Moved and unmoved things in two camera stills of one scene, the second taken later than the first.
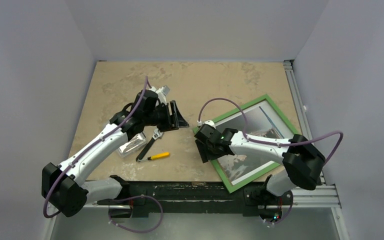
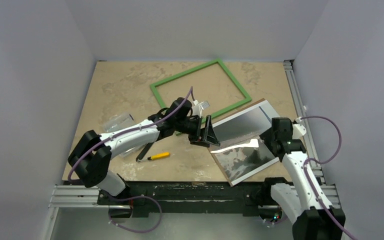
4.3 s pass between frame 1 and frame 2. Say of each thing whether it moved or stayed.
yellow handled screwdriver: stayed
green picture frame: moved
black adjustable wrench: stayed
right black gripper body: moved
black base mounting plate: stayed
